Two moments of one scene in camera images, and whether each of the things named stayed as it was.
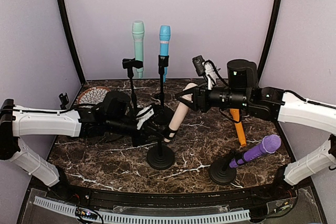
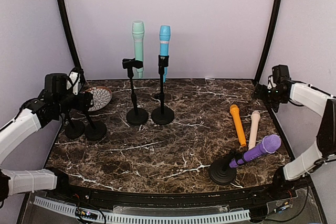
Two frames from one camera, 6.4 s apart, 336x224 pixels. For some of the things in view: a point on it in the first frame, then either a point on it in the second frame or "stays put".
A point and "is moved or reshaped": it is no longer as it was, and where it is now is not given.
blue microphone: [164, 33] stays put
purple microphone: [271, 144] stays put
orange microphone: [235, 113] stays put
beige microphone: [181, 110] → [255, 117]
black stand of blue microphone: [164, 116] stays put
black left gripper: [142, 137] → [85, 101]
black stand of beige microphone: [161, 157] is moved or reshaped
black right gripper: [200, 97] → [262, 95]
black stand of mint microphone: [130, 64] stays put
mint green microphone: [138, 28] stays put
